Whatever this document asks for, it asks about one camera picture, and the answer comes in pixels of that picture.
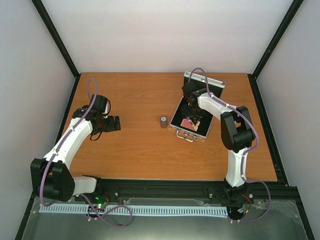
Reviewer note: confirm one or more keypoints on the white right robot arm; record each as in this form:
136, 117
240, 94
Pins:
236, 128

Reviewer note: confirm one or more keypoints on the light blue cable duct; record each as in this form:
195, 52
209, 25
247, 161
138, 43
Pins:
143, 210

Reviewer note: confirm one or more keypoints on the black aluminium frame rail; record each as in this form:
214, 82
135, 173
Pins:
289, 84

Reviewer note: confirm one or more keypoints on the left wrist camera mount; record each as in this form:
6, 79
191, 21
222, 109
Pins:
107, 108

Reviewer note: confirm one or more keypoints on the brown poker chip stack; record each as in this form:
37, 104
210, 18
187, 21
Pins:
163, 122

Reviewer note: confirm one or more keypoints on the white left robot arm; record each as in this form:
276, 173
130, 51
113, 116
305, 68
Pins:
50, 175

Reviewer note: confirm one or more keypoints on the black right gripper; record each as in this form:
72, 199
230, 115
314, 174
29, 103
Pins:
186, 112

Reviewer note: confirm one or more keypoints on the red playing card box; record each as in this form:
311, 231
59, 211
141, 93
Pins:
190, 124

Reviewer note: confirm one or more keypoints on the aluminium poker case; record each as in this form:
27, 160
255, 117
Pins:
198, 83

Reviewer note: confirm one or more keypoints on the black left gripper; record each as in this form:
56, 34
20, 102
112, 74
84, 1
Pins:
112, 127

